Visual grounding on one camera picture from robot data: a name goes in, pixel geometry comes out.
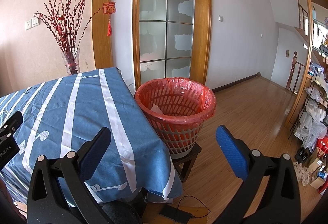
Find red berry branches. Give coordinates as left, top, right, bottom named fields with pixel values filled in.
left=33, top=0, right=103, bottom=53

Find wooden partition frame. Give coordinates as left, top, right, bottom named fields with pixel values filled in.
left=284, top=0, right=325, bottom=126

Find red hanging ornament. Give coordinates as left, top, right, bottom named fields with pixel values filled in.
left=103, top=2, right=116, bottom=36

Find blue striped tablecloth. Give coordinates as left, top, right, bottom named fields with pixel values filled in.
left=0, top=67, right=183, bottom=205

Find cardboard boxes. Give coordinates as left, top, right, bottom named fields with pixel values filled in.
left=307, top=156, right=328, bottom=189

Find dark wooden stool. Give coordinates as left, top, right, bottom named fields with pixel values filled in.
left=173, top=143, right=202, bottom=183

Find black power bank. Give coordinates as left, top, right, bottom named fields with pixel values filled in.
left=159, top=205, right=192, bottom=223

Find red bin liner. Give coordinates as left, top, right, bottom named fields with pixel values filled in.
left=134, top=77, right=217, bottom=122

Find white lace cloth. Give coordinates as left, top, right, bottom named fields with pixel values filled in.
left=292, top=163, right=309, bottom=186

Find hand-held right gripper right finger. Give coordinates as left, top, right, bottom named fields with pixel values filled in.
left=213, top=125, right=301, bottom=224

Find black metal shelf rack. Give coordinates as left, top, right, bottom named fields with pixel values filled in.
left=288, top=73, right=328, bottom=140

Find clear glass vase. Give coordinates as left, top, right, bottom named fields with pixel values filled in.
left=61, top=48, right=80, bottom=75

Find black shoes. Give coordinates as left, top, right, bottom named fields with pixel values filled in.
left=295, top=147, right=310, bottom=163

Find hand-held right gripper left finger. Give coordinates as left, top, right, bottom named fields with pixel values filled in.
left=27, top=126, right=113, bottom=224

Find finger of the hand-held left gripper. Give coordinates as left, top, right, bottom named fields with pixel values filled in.
left=0, top=111, right=23, bottom=140

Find blue box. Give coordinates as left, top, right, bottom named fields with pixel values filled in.
left=309, top=60, right=325, bottom=76

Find frosted glass door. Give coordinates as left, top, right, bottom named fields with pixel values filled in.
left=140, top=0, right=195, bottom=82

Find upper staircase railing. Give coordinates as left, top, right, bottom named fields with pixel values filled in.
left=295, top=0, right=309, bottom=35

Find red plastic waste basket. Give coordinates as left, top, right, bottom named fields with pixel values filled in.
left=134, top=77, right=217, bottom=159

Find wooden stair railing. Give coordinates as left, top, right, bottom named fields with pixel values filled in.
left=286, top=51, right=306, bottom=91

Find wooden door frame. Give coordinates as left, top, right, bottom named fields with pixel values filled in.
left=92, top=0, right=213, bottom=90

